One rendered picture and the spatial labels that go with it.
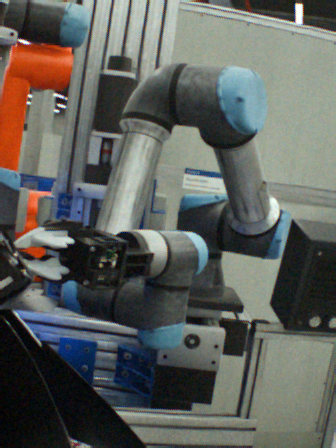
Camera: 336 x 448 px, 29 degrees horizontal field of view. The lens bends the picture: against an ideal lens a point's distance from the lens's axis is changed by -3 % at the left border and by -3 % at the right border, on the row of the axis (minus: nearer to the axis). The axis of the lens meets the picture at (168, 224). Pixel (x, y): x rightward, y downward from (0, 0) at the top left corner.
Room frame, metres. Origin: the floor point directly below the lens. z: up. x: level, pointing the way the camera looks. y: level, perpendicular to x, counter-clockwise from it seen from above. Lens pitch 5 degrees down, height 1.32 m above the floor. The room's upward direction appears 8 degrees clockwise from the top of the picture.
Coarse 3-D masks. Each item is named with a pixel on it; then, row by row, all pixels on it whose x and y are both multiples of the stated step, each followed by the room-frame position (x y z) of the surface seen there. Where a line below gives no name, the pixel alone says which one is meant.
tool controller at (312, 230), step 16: (304, 224) 1.24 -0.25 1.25; (320, 224) 1.26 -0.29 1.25; (288, 240) 1.26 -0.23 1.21; (304, 240) 1.19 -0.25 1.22; (320, 240) 1.17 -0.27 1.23; (288, 256) 1.25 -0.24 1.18; (304, 256) 1.18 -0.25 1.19; (320, 256) 1.17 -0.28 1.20; (288, 272) 1.24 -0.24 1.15; (304, 272) 1.18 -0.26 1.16; (320, 272) 1.18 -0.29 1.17; (288, 288) 1.22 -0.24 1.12; (304, 288) 1.19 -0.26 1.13; (320, 288) 1.19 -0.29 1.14; (272, 304) 1.29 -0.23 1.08; (288, 304) 1.21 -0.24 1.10; (304, 304) 1.20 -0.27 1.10; (320, 304) 1.20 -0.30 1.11; (288, 320) 1.21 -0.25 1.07; (304, 320) 1.21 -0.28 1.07; (320, 320) 1.20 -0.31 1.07
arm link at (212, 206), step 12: (180, 204) 1.54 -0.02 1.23; (192, 204) 1.51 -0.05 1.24; (204, 204) 1.50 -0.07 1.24; (216, 204) 1.50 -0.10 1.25; (228, 204) 1.50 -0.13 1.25; (180, 216) 1.53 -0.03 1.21; (192, 216) 1.50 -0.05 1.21; (204, 216) 1.49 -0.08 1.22; (216, 216) 1.48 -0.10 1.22; (180, 228) 1.52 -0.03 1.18; (192, 228) 1.50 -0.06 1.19; (204, 228) 1.49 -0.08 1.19; (216, 228) 1.48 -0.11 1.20; (204, 240) 1.50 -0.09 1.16; (216, 240) 1.49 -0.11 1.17; (216, 252) 1.51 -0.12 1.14
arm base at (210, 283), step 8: (208, 256) 1.50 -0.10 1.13; (216, 256) 1.51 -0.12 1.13; (208, 264) 1.50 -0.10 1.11; (216, 264) 1.52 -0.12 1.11; (200, 272) 1.49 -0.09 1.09; (208, 272) 1.50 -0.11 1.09; (216, 272) 1.52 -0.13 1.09; (192, 280) 1.48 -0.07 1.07; (200, 280) 1.49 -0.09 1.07; (208, 280) 1.49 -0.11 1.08; (216, 280) 1.52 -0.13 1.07; (224, 280) 1.55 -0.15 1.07; (192, 288) 1.48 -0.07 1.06; (200, 288) 1.48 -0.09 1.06; (208, 288) 1.49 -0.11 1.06; (216, 288) 1.50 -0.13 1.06; (224, 288) 1.53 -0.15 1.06; (200, 296) 1.48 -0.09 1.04; (208, 296) 1.49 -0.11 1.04; (216, 296) 1.50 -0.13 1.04
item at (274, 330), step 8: (256, 328) 1.21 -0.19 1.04; (264, 328) 1.21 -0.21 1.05; (272, 328) 1.21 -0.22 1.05; (280, 328) 1.22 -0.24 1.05; (256, 336) 1.21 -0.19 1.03; (264, 336) 1.21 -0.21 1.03; (272, 336) 1.21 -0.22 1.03; (280, 336) 1.22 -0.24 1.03; (288, 336) 1.22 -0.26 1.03; (296, 336) 1.22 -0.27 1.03; (304, 336) 1.23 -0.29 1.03; (312, 336) 1.23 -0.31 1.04; (320, 336) 1.24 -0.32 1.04; (328, 336) 1.24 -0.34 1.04
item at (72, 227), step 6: (48, 222) 0.91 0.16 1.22; (54, 222) 0.91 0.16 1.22; (60, 222) 0.91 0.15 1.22; (66, 222) 0.92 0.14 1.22; (72, 222) 0.93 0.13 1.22; (78, 222) 0.94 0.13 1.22; (48, 228) 0.90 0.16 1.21; (54, 228) 0.90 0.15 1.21; (60, 228) 0.91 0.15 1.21; (66, 228) 0.92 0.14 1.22; (72, 228) 0.93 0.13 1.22; (78, 228) 0.93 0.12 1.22; (72, 234) 0.93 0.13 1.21
